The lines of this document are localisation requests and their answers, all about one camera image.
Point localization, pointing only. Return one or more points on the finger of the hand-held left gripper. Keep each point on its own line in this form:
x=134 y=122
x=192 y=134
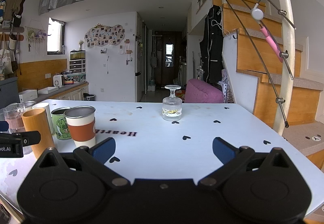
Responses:
x=30 y=137
x=3 y=126

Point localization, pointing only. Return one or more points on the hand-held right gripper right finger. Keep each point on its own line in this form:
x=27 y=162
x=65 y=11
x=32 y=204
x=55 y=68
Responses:
x=224 y=150

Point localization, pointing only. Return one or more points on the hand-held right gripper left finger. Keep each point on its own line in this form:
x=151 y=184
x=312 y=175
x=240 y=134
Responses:
x=104 y=150

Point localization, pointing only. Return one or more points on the clear stemmed glass cup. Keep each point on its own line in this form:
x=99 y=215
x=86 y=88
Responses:
x=172 y=108

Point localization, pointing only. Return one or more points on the bamboo cup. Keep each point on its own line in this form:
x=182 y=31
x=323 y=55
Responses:
x=36 y=121

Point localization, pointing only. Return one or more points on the white cup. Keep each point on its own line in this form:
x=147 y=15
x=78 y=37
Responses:
x=46 y=112

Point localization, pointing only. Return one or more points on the steel cup with brown sleeve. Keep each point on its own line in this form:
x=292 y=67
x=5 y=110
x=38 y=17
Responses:
x=81 y=130

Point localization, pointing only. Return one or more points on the small steel cup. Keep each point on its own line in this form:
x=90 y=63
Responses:
x=29 y=104

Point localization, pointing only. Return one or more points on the clear glass with pink sleeve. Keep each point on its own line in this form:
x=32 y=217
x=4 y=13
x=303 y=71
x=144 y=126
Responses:
x=14 y=118

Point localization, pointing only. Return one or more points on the green cartoon mug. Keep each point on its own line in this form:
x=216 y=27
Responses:
x=60 y=125

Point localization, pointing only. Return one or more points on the white box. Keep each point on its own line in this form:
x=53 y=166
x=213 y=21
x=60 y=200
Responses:
x=27 y=95

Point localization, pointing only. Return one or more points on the white tray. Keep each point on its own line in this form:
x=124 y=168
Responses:
x=48 y=90

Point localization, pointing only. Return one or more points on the black and white bin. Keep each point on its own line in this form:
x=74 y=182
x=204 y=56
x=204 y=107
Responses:
x=89 y=97

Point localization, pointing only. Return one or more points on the light blue heart tablecloth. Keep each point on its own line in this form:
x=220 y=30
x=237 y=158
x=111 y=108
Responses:
x=162 y=153

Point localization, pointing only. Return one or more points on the pink pouf seat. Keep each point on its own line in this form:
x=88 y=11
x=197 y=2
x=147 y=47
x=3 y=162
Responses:
x=202 y=92

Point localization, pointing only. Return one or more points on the white countertop appliance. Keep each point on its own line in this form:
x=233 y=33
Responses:
x=58 y=80

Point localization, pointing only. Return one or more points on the kitchen counter cabinet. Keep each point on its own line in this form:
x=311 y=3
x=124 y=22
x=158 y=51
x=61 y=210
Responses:
x=76 y=92

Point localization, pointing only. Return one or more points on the bear stair mat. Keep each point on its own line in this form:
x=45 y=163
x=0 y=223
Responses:
x=306 y=137

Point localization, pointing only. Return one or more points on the small drawer cabinet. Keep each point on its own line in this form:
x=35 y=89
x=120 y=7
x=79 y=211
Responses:
x=77 y=66

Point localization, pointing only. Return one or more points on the fish tank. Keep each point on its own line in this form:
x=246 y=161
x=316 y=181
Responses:
x=77 y=55

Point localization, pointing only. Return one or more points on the hanging tote bag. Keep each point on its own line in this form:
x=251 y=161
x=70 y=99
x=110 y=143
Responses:
x=153 y=60

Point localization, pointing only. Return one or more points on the window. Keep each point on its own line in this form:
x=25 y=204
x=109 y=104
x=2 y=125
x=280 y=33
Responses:
x=55 y=36

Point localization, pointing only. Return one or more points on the black hanging coat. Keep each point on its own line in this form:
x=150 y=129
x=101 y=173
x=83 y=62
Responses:
x=212 y=46

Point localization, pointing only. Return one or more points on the wooden staircase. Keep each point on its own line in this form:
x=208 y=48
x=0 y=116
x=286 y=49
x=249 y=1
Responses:
x=253 y=49

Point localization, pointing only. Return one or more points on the dark door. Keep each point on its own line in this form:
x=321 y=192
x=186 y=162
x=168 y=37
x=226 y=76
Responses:
x=169 y=58

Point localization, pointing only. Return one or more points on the cloud-shaped photo board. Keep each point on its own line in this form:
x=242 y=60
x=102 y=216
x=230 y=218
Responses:
x=104 y=36

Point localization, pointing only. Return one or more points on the straight pink foam tube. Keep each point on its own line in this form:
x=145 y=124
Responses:
x=272 y=45

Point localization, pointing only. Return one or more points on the white round disc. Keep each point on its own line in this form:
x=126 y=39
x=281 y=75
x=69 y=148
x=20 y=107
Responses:
x=257 y=14

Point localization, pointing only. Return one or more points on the wall hanging with tassels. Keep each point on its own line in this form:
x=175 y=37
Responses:
x=35 y=36

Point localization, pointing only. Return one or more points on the wall peg rack with bags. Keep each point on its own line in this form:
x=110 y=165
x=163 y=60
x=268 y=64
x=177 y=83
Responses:
x=11 y=21

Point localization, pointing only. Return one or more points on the white stair post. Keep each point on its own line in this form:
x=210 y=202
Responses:
x=286 y=49

